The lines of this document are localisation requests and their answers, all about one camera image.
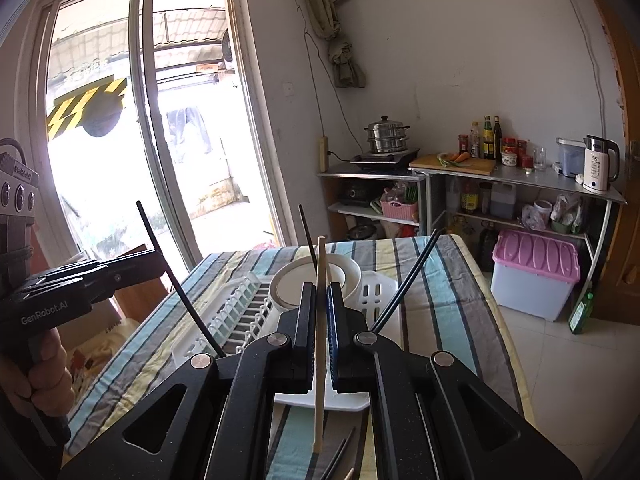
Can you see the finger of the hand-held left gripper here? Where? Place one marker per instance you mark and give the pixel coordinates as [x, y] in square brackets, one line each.
[125, 262]
[100, 285]

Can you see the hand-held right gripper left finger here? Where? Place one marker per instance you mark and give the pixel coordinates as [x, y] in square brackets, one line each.
[305, 340]

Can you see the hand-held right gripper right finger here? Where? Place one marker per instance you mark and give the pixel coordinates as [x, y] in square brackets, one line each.
[332, 340]

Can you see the wooden chopstick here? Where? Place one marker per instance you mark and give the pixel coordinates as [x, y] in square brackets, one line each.
[349, 475]
[318, 410]

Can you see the person's left hand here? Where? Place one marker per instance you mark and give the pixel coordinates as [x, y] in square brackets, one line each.
[47, 375]

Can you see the brown wooden board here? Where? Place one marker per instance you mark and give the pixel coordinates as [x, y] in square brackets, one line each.
[137, 300]

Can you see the printed cloth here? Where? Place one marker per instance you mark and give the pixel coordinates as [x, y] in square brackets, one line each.
[95, 360]

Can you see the white plastic dish rack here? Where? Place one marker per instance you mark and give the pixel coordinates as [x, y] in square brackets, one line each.
[235, 305]

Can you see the striped tablecloth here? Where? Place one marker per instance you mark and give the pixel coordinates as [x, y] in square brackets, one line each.
[450, 300]

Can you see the yellow black striped sign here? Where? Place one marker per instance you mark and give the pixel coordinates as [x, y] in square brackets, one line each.
[75, 107]

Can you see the pink plastic basket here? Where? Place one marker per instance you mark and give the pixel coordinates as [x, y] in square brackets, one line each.
[398, 210]

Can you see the sliding glass door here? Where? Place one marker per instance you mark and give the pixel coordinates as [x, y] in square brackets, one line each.
[140, 110]

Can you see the metal kitchen shelf table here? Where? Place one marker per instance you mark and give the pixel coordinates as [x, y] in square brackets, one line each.
[365, 172]
[550, 180]

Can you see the dark oil bottle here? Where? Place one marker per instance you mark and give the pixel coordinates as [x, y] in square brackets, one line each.
[486, 247]

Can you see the beige power strip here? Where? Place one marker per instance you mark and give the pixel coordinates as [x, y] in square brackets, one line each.
[323, 152]

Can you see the black induction cooker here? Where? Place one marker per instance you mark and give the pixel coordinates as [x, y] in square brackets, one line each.
[385, 156]

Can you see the steel steamer pot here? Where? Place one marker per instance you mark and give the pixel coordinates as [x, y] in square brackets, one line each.
[386, 135]

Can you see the storage box with pink lid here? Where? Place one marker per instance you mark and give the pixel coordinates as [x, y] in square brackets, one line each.
[535, 275]

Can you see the wooden cutting board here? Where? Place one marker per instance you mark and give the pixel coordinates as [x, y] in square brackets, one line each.
[465, 165]

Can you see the grey plastic jug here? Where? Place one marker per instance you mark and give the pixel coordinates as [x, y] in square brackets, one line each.
[502, 200]

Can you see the orange carrot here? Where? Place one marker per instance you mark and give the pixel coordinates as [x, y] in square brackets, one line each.
[461, 157]

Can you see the red cap spice jar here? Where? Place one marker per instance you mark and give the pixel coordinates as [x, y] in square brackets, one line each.
[463, 144]

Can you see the outdoor fan unit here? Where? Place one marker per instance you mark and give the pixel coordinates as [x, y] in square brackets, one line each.
[227, 47]

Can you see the clear small bottle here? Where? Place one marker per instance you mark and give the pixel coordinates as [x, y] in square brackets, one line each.
[475, 142]

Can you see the green plastic bottle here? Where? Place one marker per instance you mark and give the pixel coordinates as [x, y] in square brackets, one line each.
[580, 312]

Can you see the yellow label sauce bottle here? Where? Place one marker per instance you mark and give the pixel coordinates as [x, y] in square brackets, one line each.
[488, 142]

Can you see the white jar with red lid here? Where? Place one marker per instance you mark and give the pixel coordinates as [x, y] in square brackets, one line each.
[509, 155]

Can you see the dark sauce bottle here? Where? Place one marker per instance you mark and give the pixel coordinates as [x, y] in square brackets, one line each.
[497, 135]

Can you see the drinking glass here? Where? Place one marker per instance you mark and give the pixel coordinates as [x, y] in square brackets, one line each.
[540, 160]

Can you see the hanging grey cloth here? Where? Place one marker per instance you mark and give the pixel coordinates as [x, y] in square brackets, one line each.
[346, 62]

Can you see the grey water filter pitcher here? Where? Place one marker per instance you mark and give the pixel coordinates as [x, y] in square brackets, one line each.
[570, 157]

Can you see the white electric kettle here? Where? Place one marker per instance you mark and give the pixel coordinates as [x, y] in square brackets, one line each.
[599, 165]

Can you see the brown wooden door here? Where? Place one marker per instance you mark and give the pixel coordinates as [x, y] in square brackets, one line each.
[622, 135]

